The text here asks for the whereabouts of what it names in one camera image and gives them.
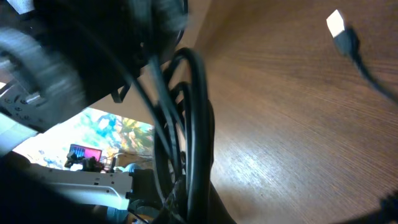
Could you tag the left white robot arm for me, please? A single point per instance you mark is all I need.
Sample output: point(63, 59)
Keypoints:
point(58, 58)

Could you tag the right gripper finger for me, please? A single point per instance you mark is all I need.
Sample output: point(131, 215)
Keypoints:
point(387, 212)

